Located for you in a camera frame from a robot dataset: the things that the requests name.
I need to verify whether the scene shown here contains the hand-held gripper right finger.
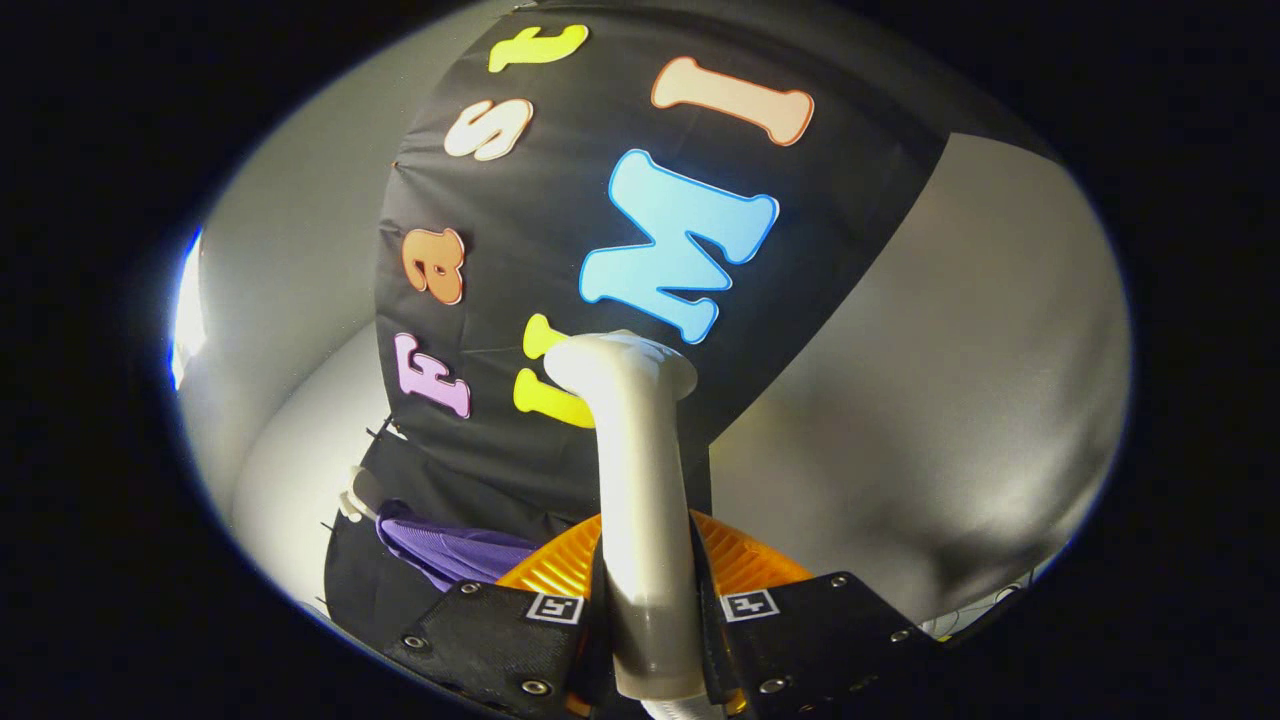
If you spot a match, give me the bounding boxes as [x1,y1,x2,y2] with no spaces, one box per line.
[690,510,946,718]

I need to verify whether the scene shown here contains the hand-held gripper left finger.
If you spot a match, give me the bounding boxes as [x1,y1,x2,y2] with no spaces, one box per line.
[385,513,611,718]

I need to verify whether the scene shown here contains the purple jacket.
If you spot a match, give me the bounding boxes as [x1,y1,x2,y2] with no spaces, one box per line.
[375,500,541,591]

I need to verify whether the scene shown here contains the white garment steamer head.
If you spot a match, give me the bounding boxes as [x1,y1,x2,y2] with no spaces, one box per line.
[543,330,706,701]

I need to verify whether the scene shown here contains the white clothes hanger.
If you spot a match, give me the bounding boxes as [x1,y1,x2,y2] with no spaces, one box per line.
[338,465,386,523]

